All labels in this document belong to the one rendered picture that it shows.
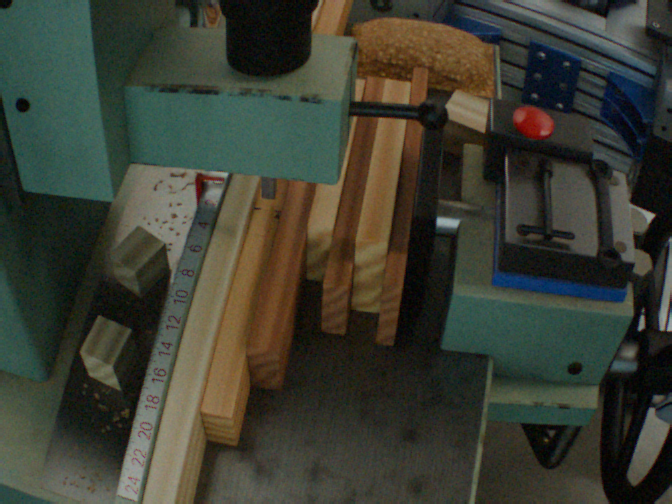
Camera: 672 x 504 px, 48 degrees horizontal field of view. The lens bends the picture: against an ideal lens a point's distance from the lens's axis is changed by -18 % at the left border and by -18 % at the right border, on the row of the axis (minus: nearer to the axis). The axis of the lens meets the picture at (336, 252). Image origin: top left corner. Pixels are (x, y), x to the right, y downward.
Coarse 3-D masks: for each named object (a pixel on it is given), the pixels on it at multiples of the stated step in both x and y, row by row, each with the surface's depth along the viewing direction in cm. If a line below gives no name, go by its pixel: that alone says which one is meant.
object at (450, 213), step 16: (432, 144) 57; (432, 160) 56; (432, 176) 55; (416, 192) 54; (432, 192) 54; (416, 208) 53; (432, 208) 53; (448, 208) 58; (464, 208) 58; (480, 208) 58; (416, 224) 53; (432, 224) 53; (448, 224) 58; (416, 240) 54; (432, 240) 54; (416, 256) 55; (416, 272) 56; (416, 288) 58; (400, 304) 59; (416, 304) 59
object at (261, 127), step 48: (192, 48) 51; (336, 48) 51; (144, 96) 49; (192, 96) 49; (240, 96) 49; (288, 96) 48; (336, 96) 48; (144, 144) 53; (192, 144) 52; (240, 144) 52; (288, 144) 51; (336, 144) 51
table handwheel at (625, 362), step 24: (648, 240) 73; (648, 288) 73; (648, 312) 71; (648, 336) 66; (624, 360) 66; (648, 360) 65; (624, 384) 79; (648, 384) 65; (624, 408) 78; (648, 408) 68; (600, 456) 76; (624, 456) 70; (624, 480) 69; (648, 480) 58
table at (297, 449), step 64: (448, 192) 67; (448, 256) 63; (320, 320) 59; (320, 384) 56; (384, 384) 56; (448, 384) 56; (512, 384) 60; (576, 384) 60; (256, 448) 53; (320, 448) 53; (384, 448) 53; (448, 448) 53
